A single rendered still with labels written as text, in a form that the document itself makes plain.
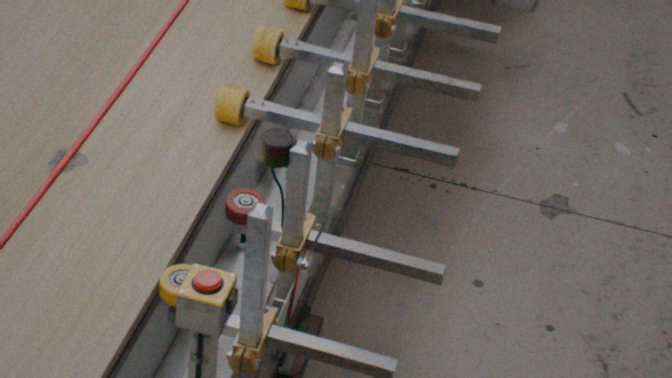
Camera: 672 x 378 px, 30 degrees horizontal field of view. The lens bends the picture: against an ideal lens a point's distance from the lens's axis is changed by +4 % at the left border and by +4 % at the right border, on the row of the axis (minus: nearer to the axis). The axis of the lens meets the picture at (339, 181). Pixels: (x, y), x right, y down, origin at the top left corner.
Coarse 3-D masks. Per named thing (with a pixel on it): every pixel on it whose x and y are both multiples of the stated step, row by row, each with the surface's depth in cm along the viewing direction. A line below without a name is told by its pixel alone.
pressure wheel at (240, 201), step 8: (232, 192) 247; (240, 192) 247; (248, 192) 248; (256, 192) 248; (232, 200) 245; (240, 200) 246; (248, 200) 245; (256, 200) 246; (264, 200) 246; (232, 208) 243; (240, 208) 244; (248, 208) 244; (232, 216) 244; (240, 216) 243; (240, 224) 245; (240, 240) 252
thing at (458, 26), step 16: (320, 0) 300; (336, 0) 299; (352, 0) 298; (400, 16) 297; (416, 16) 296; (432, 16) 296; (448, 16) 296; (448, 32) 296; (464, 32) 295; (480, 32) 294; (496, 32) 293
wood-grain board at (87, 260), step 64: (0, 0) 292; (64, 0) 295; (128, 0) 298; (192, 0) 302; (256, 0) 305; (0, 64) 273; (64, 64) 276; (128, 64) 278; (192, 64) 281; (256, 64) 284; (0, 128) 257; (64, 128) 259; (128, 128) 261; (192, 128) 263; (0, 192) 242; (64, 192) 243; (128, 192) 245; (192, 192) 247; (0, 256) 228; (64, 256) 230; (128, 256) 231; (0, 320) 217; (64, 320) 218; (128, 320) 219
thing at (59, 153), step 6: (60, 150) 251; (66, 150) 252; (54, 156) 250; (60, 156) 249; (78, 156) 250; (84, 156) 251; (48, 162) 249; (54, 162) 248; (72, 162) 249; (78, 162) 250; (84, 162) 250; (48, 168) 248; (54, 168) 247; (66, 168) 248; (72, 168) 248
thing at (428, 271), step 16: (272, 224) 248; (272, 240) 248; (320, 240) 246; (336, 240) 246; (336, 256) 246; (352, 256) 245; (368, 256) 244; (384, 256) 244; (400, 256) 244; (400, 272) 244; (416, 272) 243; (432, 272) 242
